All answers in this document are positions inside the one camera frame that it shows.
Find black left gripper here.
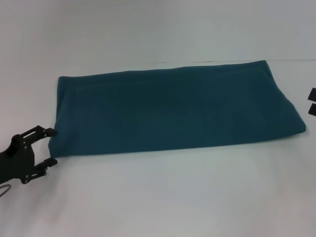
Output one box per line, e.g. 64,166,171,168
0,125,58,185

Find teal blue t-shirt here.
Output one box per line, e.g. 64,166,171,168
48,60,308,158

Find dark left arm cable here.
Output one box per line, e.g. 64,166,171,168
0,184,12,198

